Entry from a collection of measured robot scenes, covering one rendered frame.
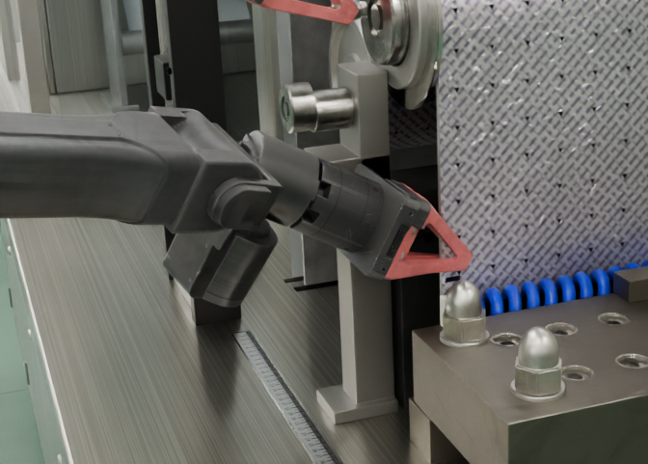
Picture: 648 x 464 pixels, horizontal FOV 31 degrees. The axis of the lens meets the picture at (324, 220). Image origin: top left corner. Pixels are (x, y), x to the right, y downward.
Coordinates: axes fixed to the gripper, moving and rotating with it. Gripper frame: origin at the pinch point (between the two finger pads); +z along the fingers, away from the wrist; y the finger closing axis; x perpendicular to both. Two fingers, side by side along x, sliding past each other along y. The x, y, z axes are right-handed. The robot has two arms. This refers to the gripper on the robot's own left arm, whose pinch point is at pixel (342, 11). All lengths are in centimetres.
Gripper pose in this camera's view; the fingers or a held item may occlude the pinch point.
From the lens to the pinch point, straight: 94.7
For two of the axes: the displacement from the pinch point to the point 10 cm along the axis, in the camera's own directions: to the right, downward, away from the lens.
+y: 2.8, 2.5, -9.3
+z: 7.9, 4.9, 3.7
